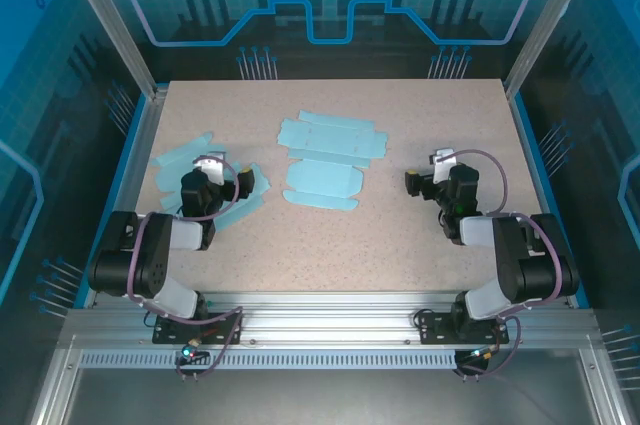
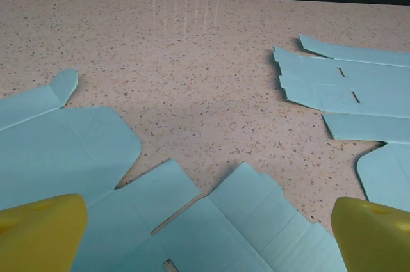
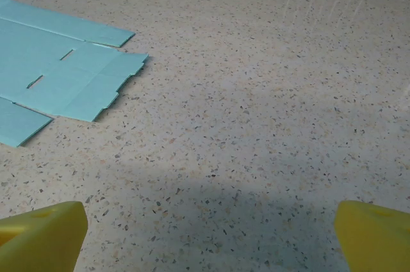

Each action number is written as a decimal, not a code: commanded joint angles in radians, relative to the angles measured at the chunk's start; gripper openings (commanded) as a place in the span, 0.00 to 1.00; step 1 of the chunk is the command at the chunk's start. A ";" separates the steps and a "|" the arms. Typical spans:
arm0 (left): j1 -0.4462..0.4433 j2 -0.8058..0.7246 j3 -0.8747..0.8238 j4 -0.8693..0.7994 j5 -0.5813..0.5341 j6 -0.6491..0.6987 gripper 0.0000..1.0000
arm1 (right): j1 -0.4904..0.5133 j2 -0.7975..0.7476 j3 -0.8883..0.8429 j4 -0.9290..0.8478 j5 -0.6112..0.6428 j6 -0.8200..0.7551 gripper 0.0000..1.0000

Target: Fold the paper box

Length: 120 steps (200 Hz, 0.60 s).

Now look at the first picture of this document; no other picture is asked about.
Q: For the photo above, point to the light blue paper box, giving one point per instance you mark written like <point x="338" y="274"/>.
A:
<point x="170" y="157"/>
<point x="320" y="185"/>

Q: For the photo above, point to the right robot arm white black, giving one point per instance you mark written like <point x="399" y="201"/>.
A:
<point x="510" y="255"/>

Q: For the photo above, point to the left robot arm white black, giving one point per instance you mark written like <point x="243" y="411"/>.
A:
<point x="155" y="265"/>

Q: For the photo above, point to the blue table edge strip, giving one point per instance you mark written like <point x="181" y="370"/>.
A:
<point x="530" y="155"/>

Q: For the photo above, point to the aluminium mounting beam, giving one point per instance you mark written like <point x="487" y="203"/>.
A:
<point x="325" y="325"/>

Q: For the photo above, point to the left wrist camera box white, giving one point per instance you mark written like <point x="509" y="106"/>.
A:
<point x="215" y="172"/>

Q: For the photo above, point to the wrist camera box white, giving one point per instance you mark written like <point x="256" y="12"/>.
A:
<point x="215" y="172"/>
<point x="445" y="165"/>

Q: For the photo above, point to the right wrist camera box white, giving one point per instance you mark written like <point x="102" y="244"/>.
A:
<point x="445" y="165"/>

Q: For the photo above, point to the aluminium side rail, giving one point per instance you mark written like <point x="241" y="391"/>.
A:
<point x="145" y="145"/>

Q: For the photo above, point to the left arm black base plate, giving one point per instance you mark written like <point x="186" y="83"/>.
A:
<point x="167" y="332"/>

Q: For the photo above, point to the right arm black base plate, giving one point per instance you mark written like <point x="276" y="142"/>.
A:
<point x="435" y="332"/>

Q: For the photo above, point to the aluminium frame post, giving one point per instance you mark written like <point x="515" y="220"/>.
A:
<point x="115" y="25"/>
<point x="545" y="20"/>

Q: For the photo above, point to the metal bottom frame tray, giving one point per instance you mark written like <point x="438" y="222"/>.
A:
<point x="325" y="395"/>

